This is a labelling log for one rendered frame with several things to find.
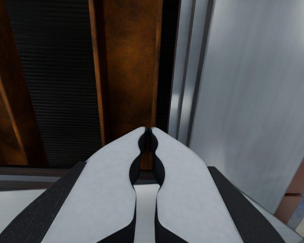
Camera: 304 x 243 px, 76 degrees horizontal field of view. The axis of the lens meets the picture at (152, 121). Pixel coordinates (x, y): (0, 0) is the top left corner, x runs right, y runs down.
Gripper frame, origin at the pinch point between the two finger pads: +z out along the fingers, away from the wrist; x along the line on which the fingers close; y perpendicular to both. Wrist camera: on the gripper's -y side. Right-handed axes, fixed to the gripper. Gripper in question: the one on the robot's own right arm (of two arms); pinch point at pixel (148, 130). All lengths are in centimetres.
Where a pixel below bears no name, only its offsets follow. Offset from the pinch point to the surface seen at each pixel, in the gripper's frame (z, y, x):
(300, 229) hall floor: 86, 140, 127
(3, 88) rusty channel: 13.4, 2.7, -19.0
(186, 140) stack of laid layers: 2.2, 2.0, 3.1
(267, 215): 0.9, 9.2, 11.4
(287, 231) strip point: 0.9, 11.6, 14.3
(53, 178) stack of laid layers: 3.3, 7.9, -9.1
